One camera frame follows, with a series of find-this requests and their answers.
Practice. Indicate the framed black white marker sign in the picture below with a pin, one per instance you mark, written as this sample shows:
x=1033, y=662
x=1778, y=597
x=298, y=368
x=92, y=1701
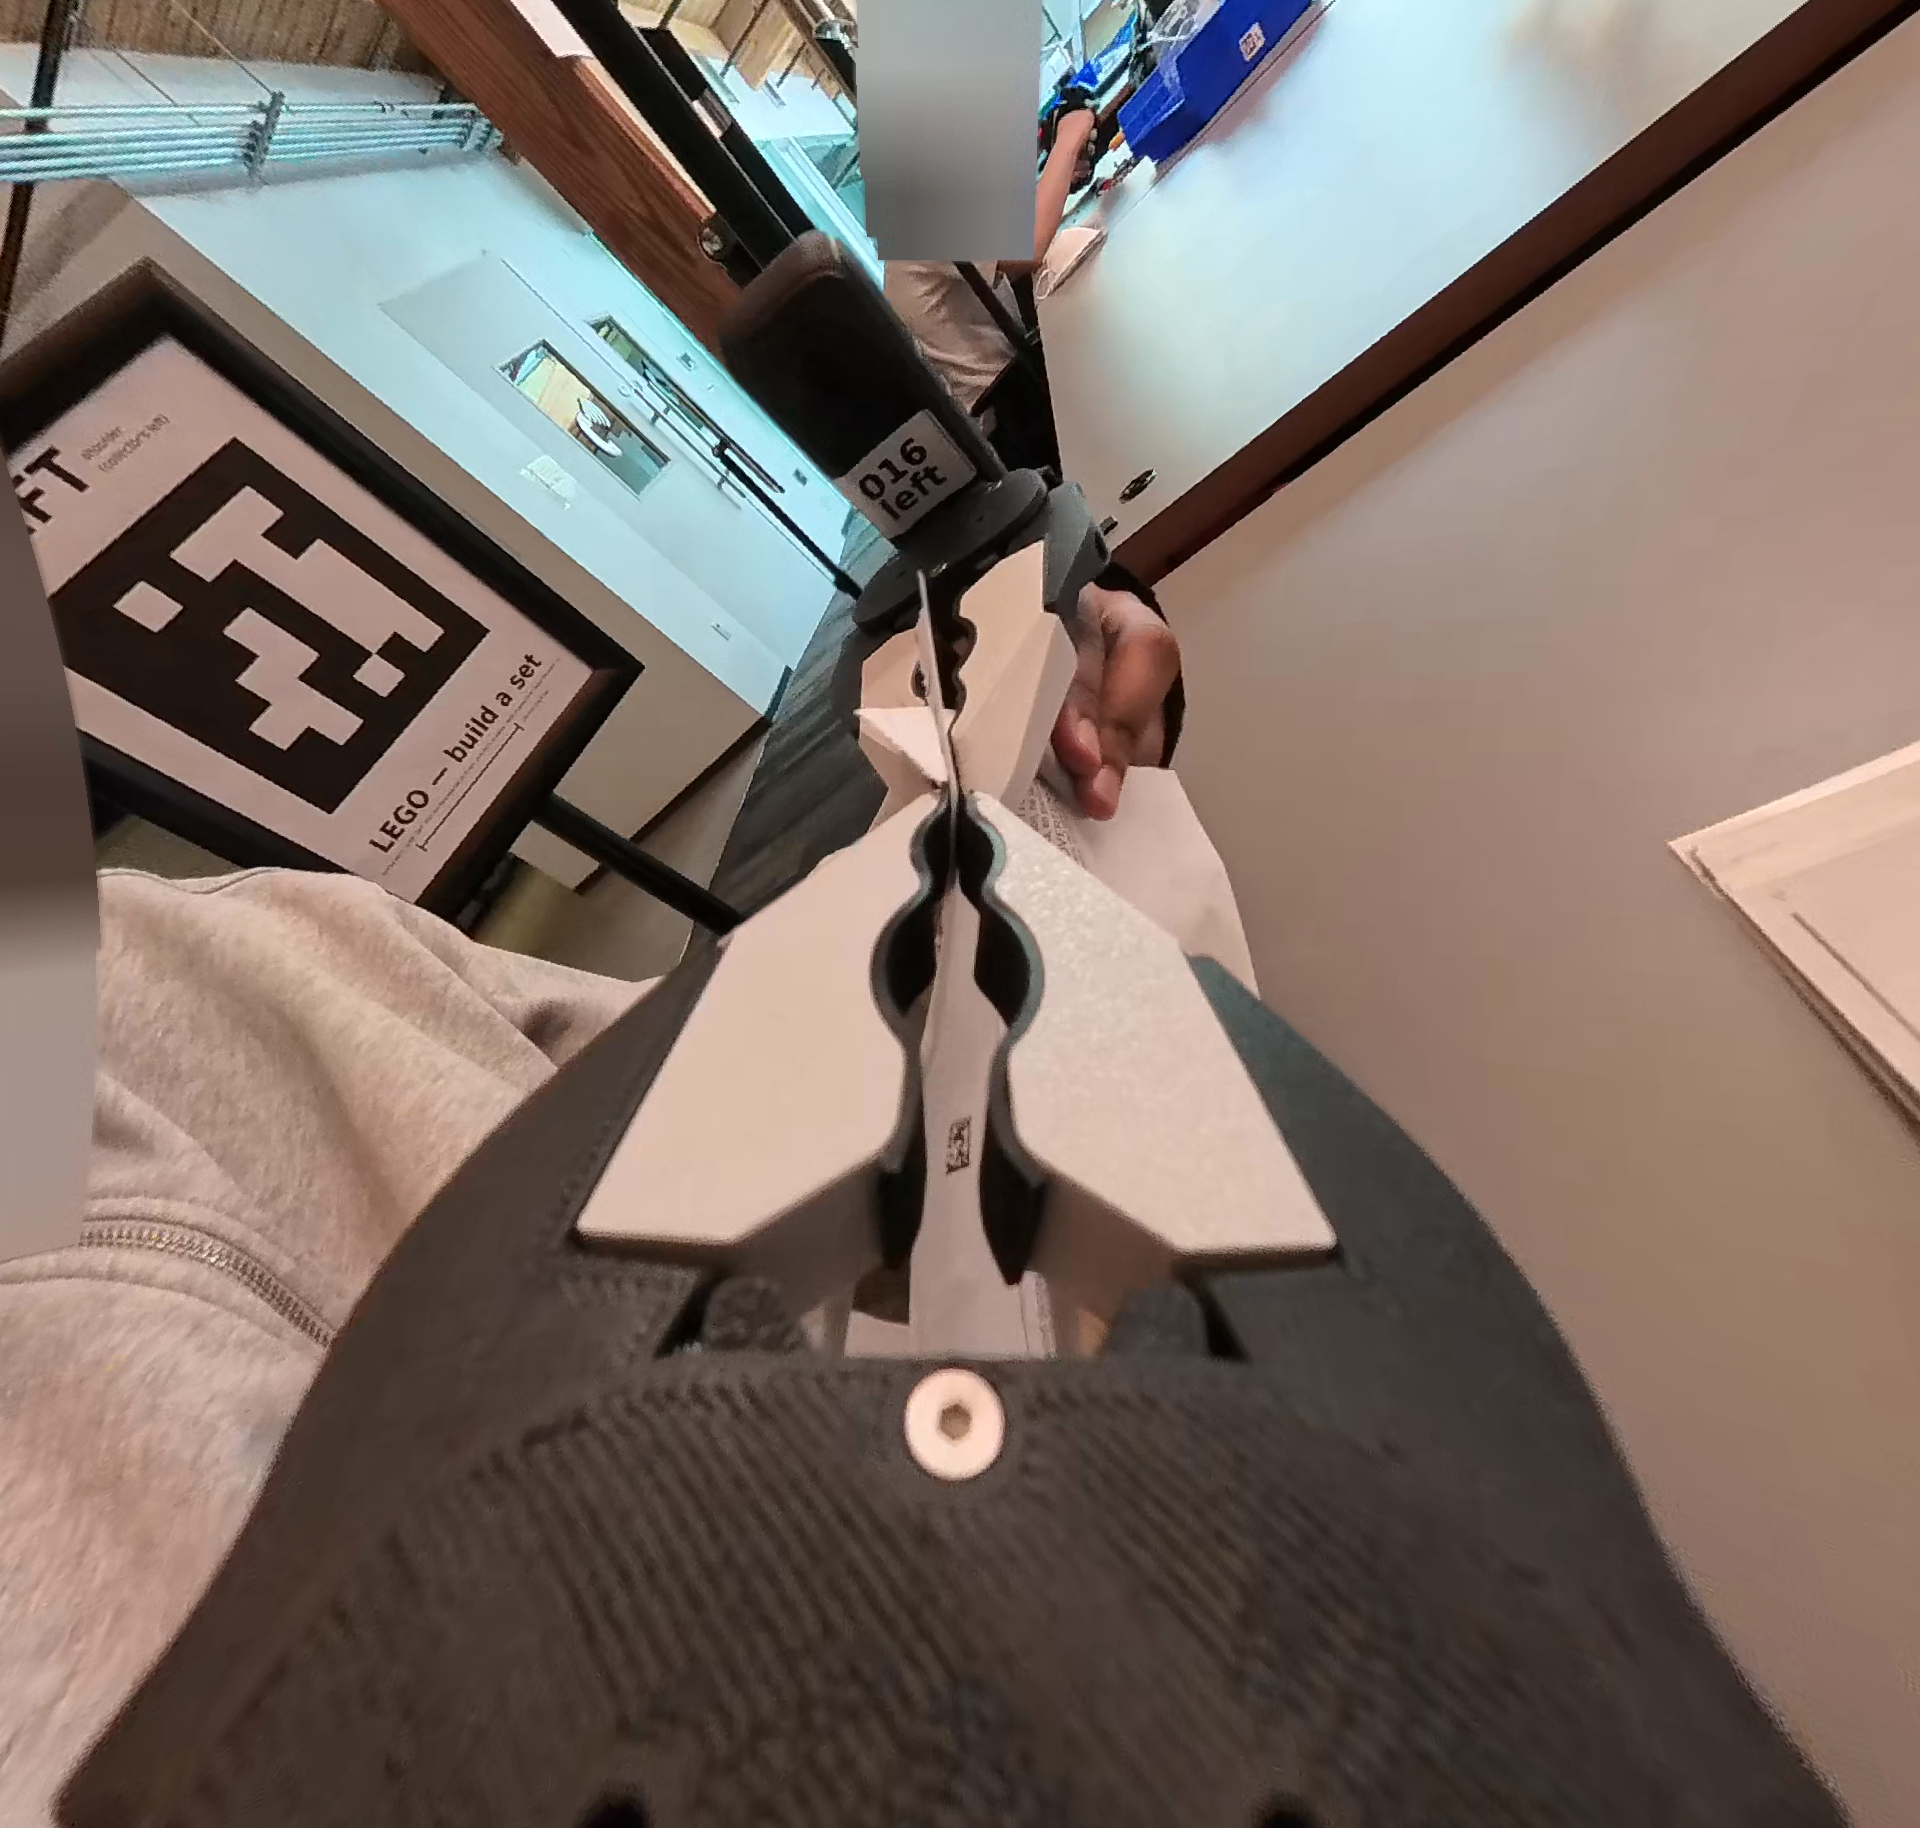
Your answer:
x=300, y=628

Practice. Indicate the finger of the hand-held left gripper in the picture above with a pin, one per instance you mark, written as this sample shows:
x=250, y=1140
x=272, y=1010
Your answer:
x=921, y=748
x=1020, y=659

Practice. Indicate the small white paper bag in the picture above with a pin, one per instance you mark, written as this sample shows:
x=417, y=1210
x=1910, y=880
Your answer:
x=1071, y=256

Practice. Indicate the person's left hand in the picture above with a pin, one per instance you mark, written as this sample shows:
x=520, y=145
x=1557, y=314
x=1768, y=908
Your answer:
x=1126, y=689

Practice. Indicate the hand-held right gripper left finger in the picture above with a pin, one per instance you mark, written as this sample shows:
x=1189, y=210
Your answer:
x=751, y=1109

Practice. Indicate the grey door with window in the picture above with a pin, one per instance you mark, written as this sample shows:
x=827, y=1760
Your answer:
x=451, y=314

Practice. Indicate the white paper parts bag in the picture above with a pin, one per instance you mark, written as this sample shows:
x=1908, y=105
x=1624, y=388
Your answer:
x=960, y=1094

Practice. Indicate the blue storage bin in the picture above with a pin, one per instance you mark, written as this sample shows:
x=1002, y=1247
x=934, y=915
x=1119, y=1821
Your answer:
x=1216, y=59

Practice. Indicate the white flat box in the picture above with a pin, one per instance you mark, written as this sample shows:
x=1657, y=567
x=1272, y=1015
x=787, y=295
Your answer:
x=1831, y=928

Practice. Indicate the metal conduit pipes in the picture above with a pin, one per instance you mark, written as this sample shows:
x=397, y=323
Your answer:
x=226, y=139

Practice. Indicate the black stanchion pole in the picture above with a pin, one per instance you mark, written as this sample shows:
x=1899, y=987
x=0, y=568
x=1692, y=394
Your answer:
x=60, y=59

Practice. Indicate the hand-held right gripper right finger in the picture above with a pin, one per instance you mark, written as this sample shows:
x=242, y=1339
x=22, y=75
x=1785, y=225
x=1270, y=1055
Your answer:
x=1155, y=1109

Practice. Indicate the wooden pillar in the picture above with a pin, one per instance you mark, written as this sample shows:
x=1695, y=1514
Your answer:
x=601, y=133

